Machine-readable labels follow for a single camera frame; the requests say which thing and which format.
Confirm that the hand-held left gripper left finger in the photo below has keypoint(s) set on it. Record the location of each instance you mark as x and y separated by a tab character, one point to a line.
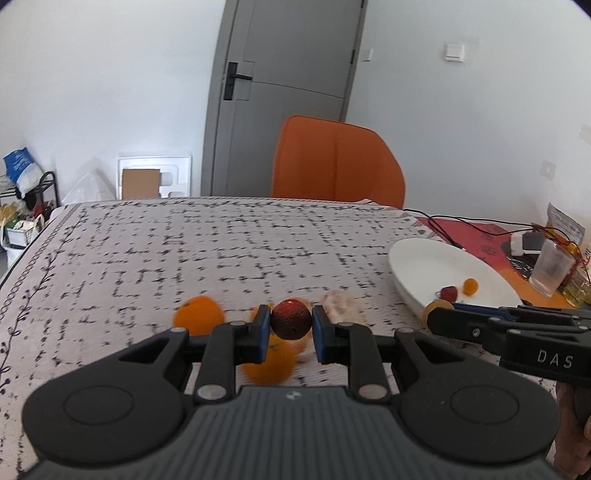
264	339

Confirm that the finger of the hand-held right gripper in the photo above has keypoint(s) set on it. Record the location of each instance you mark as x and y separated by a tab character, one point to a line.
480	308
457	325

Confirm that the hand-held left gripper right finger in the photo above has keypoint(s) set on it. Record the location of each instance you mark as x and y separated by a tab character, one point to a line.
318	339

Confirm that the peeled grapefruit piece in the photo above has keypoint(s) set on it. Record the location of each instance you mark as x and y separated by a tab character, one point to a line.
307	353
340	307

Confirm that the small yellow fruit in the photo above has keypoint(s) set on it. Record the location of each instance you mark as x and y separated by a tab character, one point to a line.
438	305

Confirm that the large orange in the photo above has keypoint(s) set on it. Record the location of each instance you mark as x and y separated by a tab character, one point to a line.
272	367
198	316

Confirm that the dark red crab apple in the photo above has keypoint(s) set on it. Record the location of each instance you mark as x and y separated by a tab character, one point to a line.
290	319

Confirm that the white oval plate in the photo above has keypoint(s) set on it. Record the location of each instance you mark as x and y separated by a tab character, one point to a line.
429	263

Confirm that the person's right hand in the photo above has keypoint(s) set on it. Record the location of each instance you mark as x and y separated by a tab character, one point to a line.
575	429

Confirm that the small orange kumquat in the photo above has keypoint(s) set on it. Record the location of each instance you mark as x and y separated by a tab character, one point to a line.
470	286

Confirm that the small red fruit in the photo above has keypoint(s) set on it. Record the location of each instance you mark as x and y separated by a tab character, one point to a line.
449	292

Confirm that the red orange printed mat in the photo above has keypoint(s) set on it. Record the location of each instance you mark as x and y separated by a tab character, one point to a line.
480	240

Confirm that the white charger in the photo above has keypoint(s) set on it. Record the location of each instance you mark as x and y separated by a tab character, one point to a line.
519	242

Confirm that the yellow oil bottle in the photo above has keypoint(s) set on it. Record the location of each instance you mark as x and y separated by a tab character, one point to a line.
579	286

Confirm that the ribbed glass cup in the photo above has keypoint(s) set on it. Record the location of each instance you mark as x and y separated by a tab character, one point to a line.
551	267

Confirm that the snack bag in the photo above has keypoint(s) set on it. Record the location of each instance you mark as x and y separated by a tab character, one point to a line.
565	221

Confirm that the orange chair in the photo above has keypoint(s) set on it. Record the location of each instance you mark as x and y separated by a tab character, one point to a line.
337	161

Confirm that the white foam packaging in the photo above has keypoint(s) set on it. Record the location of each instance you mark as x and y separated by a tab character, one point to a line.
178	173

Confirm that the brown cardboard piece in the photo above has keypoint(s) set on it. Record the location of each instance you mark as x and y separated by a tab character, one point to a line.
141	183

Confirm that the clear plastic bag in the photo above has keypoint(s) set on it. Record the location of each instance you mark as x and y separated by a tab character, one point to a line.
90	187

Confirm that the grey door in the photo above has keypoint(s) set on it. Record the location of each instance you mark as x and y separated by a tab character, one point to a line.
286	92

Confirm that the black metal rack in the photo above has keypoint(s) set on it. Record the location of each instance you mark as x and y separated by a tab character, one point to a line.
48	194

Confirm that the white box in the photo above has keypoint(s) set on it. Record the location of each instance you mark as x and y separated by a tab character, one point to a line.
23	233

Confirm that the blue white bag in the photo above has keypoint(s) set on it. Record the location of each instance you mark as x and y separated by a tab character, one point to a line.
21	168

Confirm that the white light switch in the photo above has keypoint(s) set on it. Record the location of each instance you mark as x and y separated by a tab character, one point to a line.
455	50

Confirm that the small white wall switch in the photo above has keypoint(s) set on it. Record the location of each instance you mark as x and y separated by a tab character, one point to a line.
368	54

